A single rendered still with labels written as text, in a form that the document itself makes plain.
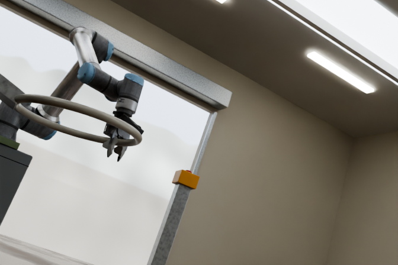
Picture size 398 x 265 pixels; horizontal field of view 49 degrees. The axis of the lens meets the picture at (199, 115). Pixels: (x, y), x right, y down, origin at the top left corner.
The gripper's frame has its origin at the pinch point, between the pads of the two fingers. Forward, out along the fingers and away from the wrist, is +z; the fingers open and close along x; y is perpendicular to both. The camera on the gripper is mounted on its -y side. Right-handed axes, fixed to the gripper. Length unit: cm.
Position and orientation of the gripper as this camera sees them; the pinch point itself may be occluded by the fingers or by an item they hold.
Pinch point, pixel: (115, 157)
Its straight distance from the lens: 183.7
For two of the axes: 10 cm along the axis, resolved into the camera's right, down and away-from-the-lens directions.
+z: -2.2, 9.3, -3.1
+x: -5.1, -3.8, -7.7
